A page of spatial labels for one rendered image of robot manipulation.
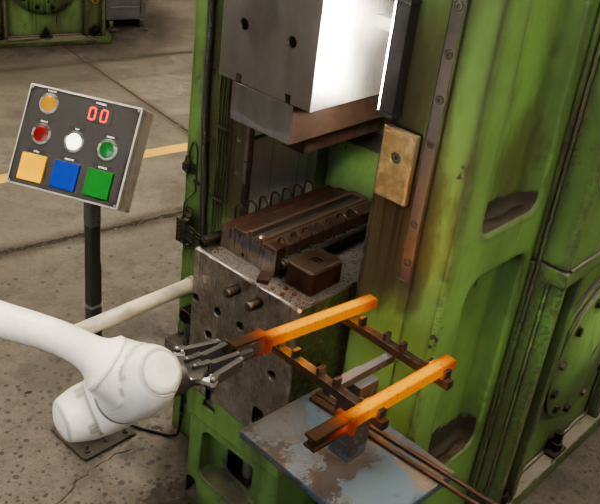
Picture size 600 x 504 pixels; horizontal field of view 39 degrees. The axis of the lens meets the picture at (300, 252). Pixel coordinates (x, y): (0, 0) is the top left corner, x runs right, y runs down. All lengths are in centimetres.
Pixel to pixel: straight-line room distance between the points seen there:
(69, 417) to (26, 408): 166
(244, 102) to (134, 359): 88
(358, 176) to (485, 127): 75
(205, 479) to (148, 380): 133
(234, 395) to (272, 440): 39
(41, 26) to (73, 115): 455
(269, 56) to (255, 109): 14
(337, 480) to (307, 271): 50
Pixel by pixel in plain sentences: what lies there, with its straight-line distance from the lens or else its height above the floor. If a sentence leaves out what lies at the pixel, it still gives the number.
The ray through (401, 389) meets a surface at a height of 97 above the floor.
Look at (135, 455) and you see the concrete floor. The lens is 296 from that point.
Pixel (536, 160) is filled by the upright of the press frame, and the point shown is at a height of 125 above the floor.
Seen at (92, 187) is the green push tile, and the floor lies 100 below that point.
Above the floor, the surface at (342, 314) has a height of 100.
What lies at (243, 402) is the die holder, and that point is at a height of 54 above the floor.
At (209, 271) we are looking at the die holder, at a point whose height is 87.
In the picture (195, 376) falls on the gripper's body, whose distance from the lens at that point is 163.
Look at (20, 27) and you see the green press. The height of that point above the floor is 13.
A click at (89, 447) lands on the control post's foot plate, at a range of 298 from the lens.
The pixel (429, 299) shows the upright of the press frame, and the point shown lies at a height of 98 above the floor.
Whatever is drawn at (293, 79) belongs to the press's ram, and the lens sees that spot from 194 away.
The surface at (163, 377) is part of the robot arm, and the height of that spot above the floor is 118.
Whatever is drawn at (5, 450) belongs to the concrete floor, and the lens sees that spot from 301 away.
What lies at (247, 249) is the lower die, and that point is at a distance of 219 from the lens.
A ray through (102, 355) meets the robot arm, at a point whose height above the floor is 119.
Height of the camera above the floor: 202
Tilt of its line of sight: 29 degrees down
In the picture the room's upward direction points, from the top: 7 degrees clockwise
